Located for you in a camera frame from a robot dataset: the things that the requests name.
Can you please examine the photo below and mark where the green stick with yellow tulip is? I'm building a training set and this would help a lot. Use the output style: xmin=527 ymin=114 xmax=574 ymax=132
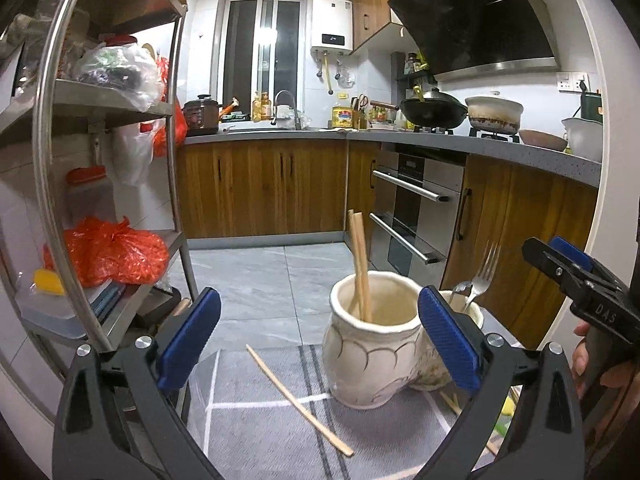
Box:
xmin=494 ymin=390 xmax=521 ymax=441

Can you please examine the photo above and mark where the kitchen knife holder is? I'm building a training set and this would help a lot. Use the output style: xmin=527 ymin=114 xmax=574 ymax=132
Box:
xmin=351 ymin=94 xmax=371 ymax=128

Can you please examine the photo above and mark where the yellow cooking oil bottle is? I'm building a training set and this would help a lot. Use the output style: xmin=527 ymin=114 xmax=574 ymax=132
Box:
xmin=330 ymin=99 xmax=355 ymax=130

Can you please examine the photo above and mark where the white wall socket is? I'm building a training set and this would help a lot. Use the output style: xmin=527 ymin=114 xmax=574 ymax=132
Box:
xmin=557 ymin=72 xmax=590 ymax=93

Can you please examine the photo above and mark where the gas stove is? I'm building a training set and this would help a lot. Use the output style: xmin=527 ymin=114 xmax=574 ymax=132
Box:
xmin=412 ymin=125 xmax=521 ymax=143

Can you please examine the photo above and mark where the tall red plastic bag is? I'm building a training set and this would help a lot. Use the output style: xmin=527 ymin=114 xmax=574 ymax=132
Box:
xmin=150 ymin=57 xmax=188 ymax=158

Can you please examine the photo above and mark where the black range hood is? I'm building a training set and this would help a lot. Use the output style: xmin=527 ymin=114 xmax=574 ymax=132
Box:
xmin=387 ymin=0 xmax=561 ymax=83

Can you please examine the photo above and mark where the kitchen window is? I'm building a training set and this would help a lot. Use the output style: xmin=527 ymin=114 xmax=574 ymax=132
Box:
xmin=218 ymin=0 xmax=308 ymax=121

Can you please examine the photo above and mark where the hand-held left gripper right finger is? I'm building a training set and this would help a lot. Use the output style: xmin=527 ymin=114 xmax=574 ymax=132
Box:
xmin=417 ymin=285 xmax=586 ymax=480

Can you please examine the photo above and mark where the black wok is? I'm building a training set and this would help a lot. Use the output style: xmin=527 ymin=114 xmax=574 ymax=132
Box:
xmin=370 ymin=87 xmax=469 ymax=131

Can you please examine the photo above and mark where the grey kitchen countertop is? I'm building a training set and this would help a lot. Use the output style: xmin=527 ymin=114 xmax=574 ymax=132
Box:
xmin=182 ymin=127 xmax=603 ymax=188

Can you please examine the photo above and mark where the wooden wall cabinet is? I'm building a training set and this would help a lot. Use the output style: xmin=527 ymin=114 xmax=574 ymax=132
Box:
xmin=347 ymin=0 xmax=441 ymax=56

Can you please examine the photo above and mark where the wooden base cabinet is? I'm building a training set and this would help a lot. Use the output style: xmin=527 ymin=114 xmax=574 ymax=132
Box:
xmin=345 ymin=140 xmax=601 ymax=351
xmin=175 ymin=139 xmax=351 ymax=238

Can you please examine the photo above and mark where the wooden chopstick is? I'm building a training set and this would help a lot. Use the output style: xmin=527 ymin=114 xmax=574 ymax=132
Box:
xmin=245 ymin=343 xmax=356 ymax=457
xmin=439 ymin=391 xmax=501 ymax=457
xmin=347 ymin=209 xmax=366 ymax=321
xmin=354 ymin=211 xmax=372 ymax=322

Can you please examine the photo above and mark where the clear plastic storage box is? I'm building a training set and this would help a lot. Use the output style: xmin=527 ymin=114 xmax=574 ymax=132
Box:
xmin=14 ymin=280 xmax=126 ymax=338

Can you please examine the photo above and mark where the pink bowl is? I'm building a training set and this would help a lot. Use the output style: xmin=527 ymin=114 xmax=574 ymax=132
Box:
xmin=518 ymin=129 xmax=568 ymax=152

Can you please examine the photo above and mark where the yellow plastic item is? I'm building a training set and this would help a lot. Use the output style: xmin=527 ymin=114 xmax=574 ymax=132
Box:
xmin=31 ymin=269 xmax=66 ymax=295

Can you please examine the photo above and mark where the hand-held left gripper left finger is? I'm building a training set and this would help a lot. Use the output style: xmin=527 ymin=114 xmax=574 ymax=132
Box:
xmin=52 ymin=287 xmax=223 ymax=480

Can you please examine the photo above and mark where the stainless steel built-in oven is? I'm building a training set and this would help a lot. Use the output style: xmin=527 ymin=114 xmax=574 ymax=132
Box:
xmin=369 ymin=150 xmax=466 ymax=291

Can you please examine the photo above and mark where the white casserole pot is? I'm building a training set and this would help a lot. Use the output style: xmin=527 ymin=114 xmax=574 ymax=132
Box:
xmin=465 ymin=95 xmax=525 ymax=133

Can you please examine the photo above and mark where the crumpled red plastic bag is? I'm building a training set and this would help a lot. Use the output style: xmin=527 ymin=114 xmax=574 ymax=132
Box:
xmin=42 ymin=216 xmax=171 ymax=288

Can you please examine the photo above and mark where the clear container with red lid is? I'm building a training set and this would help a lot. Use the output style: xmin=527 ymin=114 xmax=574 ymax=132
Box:
xmin=66 ymin=165 xmax=115 ymax=226

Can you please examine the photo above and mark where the white water heater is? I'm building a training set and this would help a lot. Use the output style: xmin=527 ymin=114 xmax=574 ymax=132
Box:
xmin=310 ymin=0 xmax=354 ymax=56

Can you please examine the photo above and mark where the white floral ceramic utensil holder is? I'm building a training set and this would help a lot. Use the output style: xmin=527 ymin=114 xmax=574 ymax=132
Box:
xmin=321 ymin=271 xmax=485 ymax=408

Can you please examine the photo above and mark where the yellow soap bottle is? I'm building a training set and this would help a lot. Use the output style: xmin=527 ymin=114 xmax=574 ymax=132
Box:
xmin=251 ymin=91 xmax=273 ymax=122

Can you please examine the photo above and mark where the person's right hand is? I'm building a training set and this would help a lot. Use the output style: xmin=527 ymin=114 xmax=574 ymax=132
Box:
xmin=570 ymin=322 xmax=640 ymax=441

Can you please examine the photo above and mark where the white plastic bag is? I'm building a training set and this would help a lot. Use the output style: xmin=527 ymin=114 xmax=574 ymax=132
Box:
xmin=111 ymin=120 xmax=156 ymax=187

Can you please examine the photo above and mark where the dark pressure cooker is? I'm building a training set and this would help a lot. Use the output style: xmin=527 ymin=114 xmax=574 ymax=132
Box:
xmin=182 ymin=94 xmax=223 ymax=136

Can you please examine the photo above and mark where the grey striped table mat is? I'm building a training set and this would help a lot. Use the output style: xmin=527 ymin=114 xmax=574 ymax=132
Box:
xmin=187 ymin=342 xmax=526 ymax=480

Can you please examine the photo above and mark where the silver spoon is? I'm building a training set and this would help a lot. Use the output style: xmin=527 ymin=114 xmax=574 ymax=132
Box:
xmin=447 ymin=281 xmax=473 ymax=306

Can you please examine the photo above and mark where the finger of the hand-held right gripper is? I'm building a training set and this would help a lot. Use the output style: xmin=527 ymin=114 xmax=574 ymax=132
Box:
xmin=522 ymin=237 xmax=626 ymax=307
xmin=550 ymin=236 xmax=626 ymax=287

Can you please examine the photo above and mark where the silver fork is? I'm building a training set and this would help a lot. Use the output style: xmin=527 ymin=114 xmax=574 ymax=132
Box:
xmin=462 ymin=241 xmax=502 ymax=313

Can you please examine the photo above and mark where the clear plastic bag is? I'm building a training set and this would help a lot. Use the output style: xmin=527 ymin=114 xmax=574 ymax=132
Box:
xmin=74 ymin=44 xmax=165 ymax=112

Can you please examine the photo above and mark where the chrome sink faucet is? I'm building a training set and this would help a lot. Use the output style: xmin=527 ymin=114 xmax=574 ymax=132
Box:
xmin=271 ymin=90 xmax=301 ymax=131

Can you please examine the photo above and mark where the white enamel pot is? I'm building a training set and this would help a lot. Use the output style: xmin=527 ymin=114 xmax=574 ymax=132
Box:
xmin=562 ymin=117 xmax=603 ymax=158

